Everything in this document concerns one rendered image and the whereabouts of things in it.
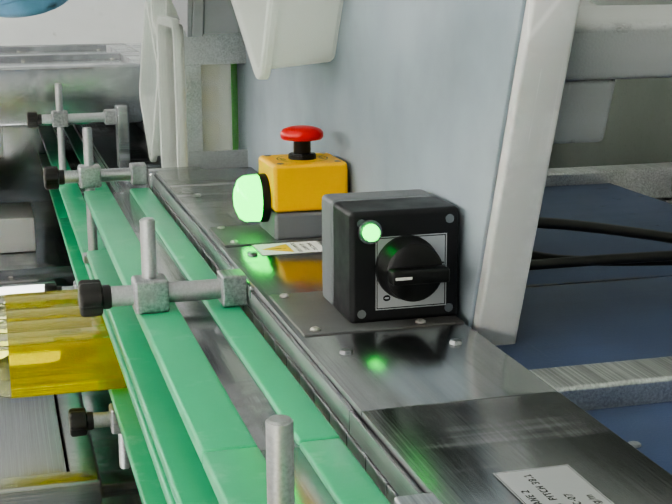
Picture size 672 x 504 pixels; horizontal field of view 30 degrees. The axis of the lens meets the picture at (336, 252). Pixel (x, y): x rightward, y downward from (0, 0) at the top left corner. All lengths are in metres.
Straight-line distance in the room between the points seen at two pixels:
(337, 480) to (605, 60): 0.36
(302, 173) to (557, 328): 0.31
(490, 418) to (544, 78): 0.23
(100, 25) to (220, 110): 3.57
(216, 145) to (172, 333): 0.72
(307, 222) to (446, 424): 0.49
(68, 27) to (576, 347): 4.37
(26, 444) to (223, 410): 0.73
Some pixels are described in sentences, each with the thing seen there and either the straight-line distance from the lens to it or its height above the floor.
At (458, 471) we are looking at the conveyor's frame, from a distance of 0.63.
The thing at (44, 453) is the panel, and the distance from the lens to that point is 1.45.
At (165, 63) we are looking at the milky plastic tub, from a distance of 1.76.
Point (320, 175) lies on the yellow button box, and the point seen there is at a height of 0.78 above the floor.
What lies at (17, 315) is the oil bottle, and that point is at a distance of 1.43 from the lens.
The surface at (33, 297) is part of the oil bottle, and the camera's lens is 1.50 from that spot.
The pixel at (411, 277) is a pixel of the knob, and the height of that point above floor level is 0.80.
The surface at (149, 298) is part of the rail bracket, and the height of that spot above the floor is 0.96.
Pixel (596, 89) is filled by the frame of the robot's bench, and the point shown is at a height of 0.67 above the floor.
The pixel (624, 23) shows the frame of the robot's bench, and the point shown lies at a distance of 0.86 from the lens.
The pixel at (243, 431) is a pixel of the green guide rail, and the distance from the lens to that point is 0.73.
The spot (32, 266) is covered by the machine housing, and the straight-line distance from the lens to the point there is 2.45.
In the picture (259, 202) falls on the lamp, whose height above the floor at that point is 0.84.
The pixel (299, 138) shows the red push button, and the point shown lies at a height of 0.80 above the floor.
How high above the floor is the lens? 1.06
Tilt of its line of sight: 15 degrees down
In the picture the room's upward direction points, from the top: 94 degrees counter-clockwise
